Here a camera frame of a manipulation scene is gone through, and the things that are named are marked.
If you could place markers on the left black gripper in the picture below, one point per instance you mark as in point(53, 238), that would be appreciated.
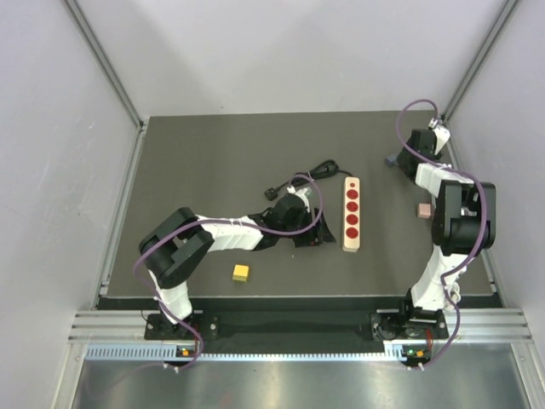
point(319, 235)

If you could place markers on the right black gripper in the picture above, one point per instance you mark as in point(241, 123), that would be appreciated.
point(401, 158)

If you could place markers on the white red power strip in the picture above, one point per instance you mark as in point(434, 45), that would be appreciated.
point(351, 231)

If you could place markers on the yellow USB charger plug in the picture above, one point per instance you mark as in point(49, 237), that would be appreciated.
point(241, 273)

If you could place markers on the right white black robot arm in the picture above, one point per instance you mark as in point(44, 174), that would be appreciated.
point(463, 224)

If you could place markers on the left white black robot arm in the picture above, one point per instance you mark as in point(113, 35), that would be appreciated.
point(173, 250)

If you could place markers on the white multi-socket power strip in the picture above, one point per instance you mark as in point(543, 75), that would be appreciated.
point(433, 207)

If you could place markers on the pink USB charger plug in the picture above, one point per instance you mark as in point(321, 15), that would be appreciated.
point(424, 211)

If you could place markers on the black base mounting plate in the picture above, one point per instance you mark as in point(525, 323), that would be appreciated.
point(368, 325)

